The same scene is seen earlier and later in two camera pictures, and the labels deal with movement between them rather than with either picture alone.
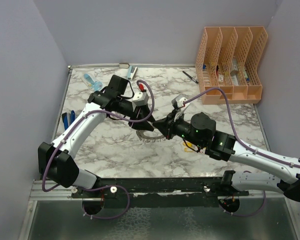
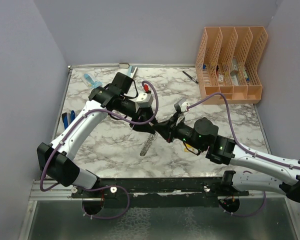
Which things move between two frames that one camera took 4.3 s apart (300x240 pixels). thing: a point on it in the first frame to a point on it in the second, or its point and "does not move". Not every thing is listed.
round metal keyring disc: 140,133 to 151,137
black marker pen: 190,77 does not move
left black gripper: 144,112 does not move
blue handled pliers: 68,118 does not move
